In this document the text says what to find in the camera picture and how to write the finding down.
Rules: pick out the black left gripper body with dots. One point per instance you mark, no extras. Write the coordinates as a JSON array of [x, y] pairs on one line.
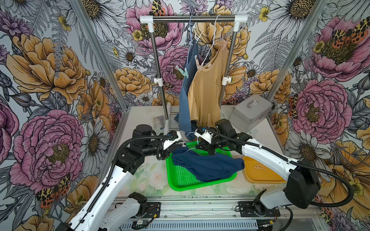
[[168, 150]]

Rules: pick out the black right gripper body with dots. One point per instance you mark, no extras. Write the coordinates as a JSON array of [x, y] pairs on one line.
[[217, 142]]

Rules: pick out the dark blue t-shirt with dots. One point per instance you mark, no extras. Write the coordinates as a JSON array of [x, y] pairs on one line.
[[207, 168]]

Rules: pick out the wooden clothespin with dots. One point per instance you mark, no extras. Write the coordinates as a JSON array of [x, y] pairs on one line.
[[260, 167]]

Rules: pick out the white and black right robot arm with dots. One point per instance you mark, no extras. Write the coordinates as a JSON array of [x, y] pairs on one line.
[[301, 177]]

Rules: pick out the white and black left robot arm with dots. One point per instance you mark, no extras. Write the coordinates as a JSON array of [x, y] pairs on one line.
[[94, 216]]

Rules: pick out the blue hanger of light shirt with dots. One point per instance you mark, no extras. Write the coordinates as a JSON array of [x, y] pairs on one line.
[[190, 36]]

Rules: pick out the light blue t-shirt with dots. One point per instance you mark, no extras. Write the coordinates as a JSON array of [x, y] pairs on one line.
[[183, 117]]

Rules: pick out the crumpled plastic packet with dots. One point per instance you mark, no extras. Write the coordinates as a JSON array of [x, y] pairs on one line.
[[158, 124]]

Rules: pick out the green perforated plastic basket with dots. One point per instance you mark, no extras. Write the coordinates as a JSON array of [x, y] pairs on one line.
[[180, 179]]

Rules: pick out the silver metal case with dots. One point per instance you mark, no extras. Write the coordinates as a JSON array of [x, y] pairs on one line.
[[249, 113]]

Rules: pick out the yellow plastic tray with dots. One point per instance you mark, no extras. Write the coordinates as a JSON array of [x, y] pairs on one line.
[[260, 176]]

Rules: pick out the tan tank top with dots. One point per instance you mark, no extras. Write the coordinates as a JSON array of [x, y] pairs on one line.
[[203, 95]]

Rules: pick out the teal plastic clothespin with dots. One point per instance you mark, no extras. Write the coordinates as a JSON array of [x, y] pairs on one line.
[[184, 71]]

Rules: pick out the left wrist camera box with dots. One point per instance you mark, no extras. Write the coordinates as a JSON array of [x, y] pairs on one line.
[[173, 137]]

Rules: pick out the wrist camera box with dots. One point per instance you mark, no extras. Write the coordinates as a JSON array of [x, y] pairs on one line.
[[173, 137], [205, 134]]

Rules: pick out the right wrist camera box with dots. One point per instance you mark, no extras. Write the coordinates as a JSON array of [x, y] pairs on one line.
[[205, 134]]

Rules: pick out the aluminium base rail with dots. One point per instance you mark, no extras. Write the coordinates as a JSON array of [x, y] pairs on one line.
[[222, 213]]

